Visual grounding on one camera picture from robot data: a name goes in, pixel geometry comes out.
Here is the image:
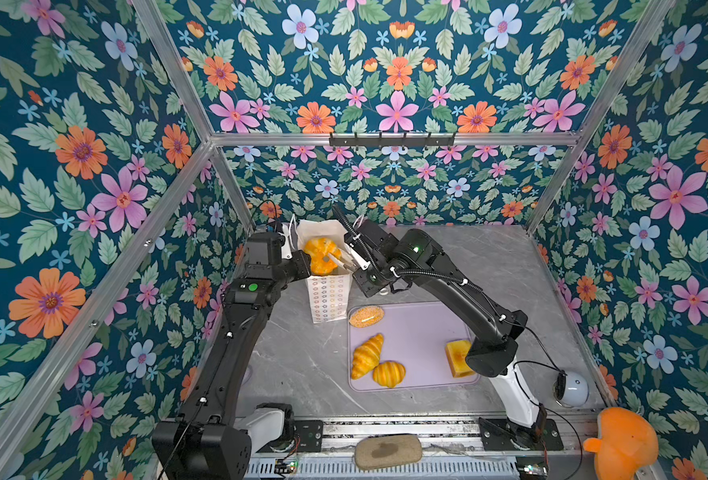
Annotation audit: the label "ring shaped golden bread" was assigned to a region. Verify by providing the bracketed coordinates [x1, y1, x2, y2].
[303, 237, 342, 276]

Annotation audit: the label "white patterned paper bag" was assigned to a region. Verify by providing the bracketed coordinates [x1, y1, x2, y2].
[288, 215, 352, 323]

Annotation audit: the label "white handled tongs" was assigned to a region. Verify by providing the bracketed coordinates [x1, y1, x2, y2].
[323, 248, 359, 272]

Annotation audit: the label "round sesame bun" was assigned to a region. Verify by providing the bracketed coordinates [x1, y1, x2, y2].
[349, 305, 385, 329]

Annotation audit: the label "small ridged shell bread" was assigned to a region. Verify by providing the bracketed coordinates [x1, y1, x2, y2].
[372, 361, 407, 388]

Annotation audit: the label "square toast slice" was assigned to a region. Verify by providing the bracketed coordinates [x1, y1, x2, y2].
[445, 339, 474, 378]

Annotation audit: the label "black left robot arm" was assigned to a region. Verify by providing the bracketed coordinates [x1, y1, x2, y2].
[152, 231, 311, 479]

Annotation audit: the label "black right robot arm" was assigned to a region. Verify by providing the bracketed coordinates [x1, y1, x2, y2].
[344, 220, 547, 437]

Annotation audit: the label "lilac silicone mat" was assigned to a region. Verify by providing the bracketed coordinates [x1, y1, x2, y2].
[348, 302, 480, 390]

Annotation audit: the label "golden croissant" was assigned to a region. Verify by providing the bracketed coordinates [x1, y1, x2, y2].
[350, 334, 384, 380]

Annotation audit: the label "brown stone-like sponge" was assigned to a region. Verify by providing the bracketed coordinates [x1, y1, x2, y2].
[354, 434, 423, 471]

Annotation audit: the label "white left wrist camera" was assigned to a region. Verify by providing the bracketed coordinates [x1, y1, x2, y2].
[273, 222, 293, 260]

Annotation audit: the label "black hook rail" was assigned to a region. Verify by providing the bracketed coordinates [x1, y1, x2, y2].
[328, 132, 456, 149]

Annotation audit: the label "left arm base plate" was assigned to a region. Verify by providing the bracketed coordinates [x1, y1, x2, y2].
[235, 412, 324, 454]

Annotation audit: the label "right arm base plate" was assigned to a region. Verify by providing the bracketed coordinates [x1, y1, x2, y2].
[477, 417, 565, 451]

